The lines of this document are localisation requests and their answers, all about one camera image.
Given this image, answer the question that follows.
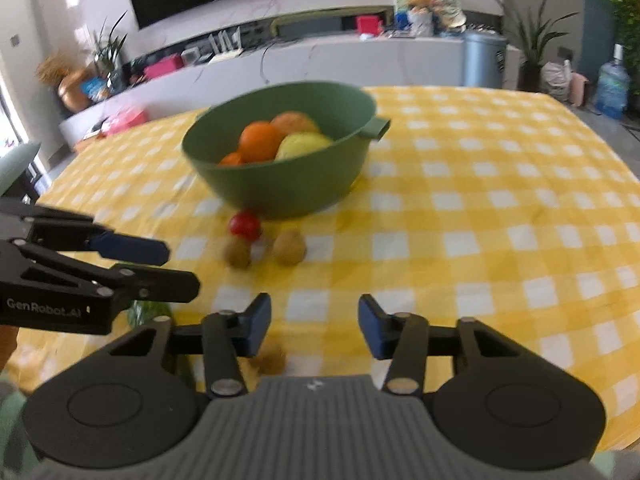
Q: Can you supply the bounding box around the red-yellow mango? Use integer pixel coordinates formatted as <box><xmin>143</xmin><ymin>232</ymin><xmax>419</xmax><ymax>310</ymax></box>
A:
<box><xmin>270</xmin><ymin>111</ymin><xmax>321</xmax><ymax>136</ymax></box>

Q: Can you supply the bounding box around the yellow checked tablecloth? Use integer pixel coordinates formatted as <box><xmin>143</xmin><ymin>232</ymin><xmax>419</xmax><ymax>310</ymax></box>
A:
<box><xmin>5</xmin><ymin>85</ymin><xmax>640</xmax><ymax>456</ymax></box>

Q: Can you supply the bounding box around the black cable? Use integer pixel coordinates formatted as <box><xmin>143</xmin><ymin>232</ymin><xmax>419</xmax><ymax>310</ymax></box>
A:
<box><xmin>259</xmin><ymin>42</ymin><xmax>281</xmax><ymax>86</ymax></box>

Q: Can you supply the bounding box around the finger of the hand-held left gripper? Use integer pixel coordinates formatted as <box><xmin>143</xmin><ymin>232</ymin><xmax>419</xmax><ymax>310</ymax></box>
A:
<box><xmin>0</xmin><ymin>239</ymin><xmax>201</xmax><ymax>311</ymax></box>
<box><xmin>0</xmin><ymin>197</ymin><xmax>171</xmax><ymax>267</ymax></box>

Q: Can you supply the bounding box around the potted snake plant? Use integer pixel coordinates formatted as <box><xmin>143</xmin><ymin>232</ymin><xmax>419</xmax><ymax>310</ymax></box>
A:
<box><xmin>492</xmin><ymin>0</ymin><xmax>578</xmax><ymax>93</ymax></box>

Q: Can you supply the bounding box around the green cucumber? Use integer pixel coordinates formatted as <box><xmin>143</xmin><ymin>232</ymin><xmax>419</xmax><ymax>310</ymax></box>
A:
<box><xmin>126</xmin><ymin>300</ymin><xmax>197</xmax><ymax>391</ymax></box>

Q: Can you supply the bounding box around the pink storage box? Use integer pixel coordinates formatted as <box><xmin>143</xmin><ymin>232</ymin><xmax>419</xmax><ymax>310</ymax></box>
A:
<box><xmin>102</xmin><ymin>107</ymin><xmax>150</xmax><ymax>136</ymax></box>

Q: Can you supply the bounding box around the small pink heater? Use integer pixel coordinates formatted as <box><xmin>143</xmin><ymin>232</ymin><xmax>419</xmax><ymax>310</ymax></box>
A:
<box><xmin>570</xmin><ymin>72</ymin><xmax>591</xmax><ymax>107</ymax></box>

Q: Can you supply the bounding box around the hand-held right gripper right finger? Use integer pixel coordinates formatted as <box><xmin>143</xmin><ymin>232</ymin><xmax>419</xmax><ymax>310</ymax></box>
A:
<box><xmin>357</xmin><ymin>293</ymin><xmax>527</xmax><ymax>396</ymax></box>

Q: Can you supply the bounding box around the red box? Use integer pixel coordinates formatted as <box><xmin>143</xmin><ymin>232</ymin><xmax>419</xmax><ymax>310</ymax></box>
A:
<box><xmin>356</xmin><ymin>15</ymin><xmax>385</xmax><ymax>37</ymax></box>

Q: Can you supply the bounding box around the grey speaker box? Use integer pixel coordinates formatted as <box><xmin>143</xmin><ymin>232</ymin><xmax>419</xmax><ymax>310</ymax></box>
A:
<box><xmin>270</xmin><ymin>7</ymin><xmax>396</xmax><ymax>41</ymax></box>

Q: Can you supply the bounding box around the dried flower bunch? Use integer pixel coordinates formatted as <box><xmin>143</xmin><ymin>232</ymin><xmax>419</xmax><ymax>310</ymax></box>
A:
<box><xmin>35</xmin><ymin>50</ymin><xmax>71</xmax><ymax>86</ymax></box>

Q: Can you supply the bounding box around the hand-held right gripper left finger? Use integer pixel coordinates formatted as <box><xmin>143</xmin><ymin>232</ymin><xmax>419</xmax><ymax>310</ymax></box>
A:
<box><xmin>106</xmin><ymin>292</ymin><xmax>273</xmax><ymax>400</ymax></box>

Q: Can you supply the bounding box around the green plant in glass vase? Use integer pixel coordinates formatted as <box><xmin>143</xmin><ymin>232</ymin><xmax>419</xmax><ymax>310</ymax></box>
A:
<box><xmin>90</xmin><ymin>12</ymin><xmax>131</xmax><ymax>96</ymax></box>

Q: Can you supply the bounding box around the red cherry tomato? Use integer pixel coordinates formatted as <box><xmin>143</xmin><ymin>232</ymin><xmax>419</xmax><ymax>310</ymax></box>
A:
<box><xmin>228</xmin><ymin>211</ymin><xmax>263</xmax><ymax>242</ymax></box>

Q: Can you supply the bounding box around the green cushioned chair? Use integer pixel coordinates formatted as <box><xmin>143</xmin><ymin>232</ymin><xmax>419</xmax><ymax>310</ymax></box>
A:
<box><xmin>0</xmin><ymin>141</ymin><xmax>42</xmax><ymax>196</ymax></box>

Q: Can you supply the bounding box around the blue water jug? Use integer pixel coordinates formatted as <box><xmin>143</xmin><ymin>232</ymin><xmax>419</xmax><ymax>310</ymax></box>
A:
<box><xmin>594</xmin><ymin>44</ymin><xmax>631</xmax><ymax>120</ymax></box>

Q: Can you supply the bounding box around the golden vase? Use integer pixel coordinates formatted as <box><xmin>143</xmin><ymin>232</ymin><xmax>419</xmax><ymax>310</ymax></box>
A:
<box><xmin>57</xmin><ymin>67</ymin><xmax>96</xmax><ymax>113</ymax></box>

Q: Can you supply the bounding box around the pink tissue box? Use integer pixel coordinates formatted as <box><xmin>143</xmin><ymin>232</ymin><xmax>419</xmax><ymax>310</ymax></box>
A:
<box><xmin>144</xmin><ymin>55</ymin><xmax>185</xmax><ymax>81</ymax></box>

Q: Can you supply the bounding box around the leafy pothos plant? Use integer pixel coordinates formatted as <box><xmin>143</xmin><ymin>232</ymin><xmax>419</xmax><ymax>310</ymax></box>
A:
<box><xmin>582</xmin><ymin>0</ymin><xmax>640</xmax><ymax>106</ymax></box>

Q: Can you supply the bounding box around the white router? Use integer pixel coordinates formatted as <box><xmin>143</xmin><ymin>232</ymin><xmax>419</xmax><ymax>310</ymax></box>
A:
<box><xmin>207</xmin><ymin>30</ymin><xmax>244</xmax><ymax>63</ymax></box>

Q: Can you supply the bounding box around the white plastic bag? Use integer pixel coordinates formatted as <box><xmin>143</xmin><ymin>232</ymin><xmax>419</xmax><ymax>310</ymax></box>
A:
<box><xmin>541</xmin><ymin>60</ymin><xmax>572</xmax><ymax>101</ymax></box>

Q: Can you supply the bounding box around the brown kiwi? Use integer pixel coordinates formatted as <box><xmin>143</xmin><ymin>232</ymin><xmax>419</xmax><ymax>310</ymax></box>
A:
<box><xmin>250</xmin><ymin>342</ymin><xmax>287</xmax><ymax>376</ymax></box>
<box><xmin>222</xmin><ymin>236</ymin><xmax>252</xmax><ymax>269</ymax></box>
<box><xmin>272</xmin><ymin>228</ymin><xmax>307</xmax><ymax>267</ymax></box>

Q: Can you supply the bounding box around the white marble television console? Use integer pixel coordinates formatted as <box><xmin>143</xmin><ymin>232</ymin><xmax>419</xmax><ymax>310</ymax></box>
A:
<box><xmin>59</xmin><ymin>35</ymin><xmax>521</xmax><ymax>146</ymax></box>

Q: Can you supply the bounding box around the blue snack packet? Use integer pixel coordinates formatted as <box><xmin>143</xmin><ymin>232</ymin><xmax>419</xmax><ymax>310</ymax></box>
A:
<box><xmin>80</xmin><ymin>76</ymin><xmax>111</xmax><ymax>103</ymax></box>

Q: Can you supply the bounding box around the yellow-green pear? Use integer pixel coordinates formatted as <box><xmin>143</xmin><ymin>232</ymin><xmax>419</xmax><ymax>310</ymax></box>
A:
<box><xmin>274</xmin><ymin>132</ymin><xmax>335</xmax><ymax>162</ymax></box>

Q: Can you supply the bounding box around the green bowl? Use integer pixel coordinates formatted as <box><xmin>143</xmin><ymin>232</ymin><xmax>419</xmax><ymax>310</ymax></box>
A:
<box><xmin>181</xmin><ymin>81</ymin><xmax>392</xmax><ymax>221</ymax></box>

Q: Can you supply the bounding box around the grey-blue trash can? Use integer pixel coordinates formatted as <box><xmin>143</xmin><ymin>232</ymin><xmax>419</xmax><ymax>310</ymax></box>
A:
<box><xmin>462</xmin><ymin>30</ymin><xmax>508</xmax><ymax>88</ymax></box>

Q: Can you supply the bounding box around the teal patterned cloth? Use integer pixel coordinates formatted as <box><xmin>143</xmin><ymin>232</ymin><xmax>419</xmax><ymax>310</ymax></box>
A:
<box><xmin>0</xmin><ymin>375</ymin><xmax>41</xmax><ymax>480</ymax></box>

